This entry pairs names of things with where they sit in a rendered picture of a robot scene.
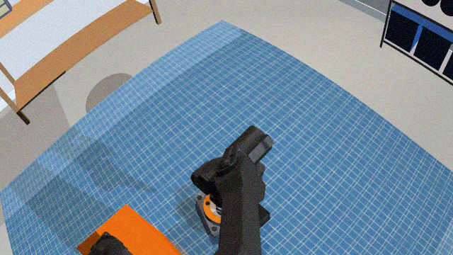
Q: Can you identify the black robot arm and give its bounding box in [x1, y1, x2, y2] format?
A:
[88, 125, 273, 255]

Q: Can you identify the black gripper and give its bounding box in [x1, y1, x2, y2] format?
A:
[191, 161, 270, 228]

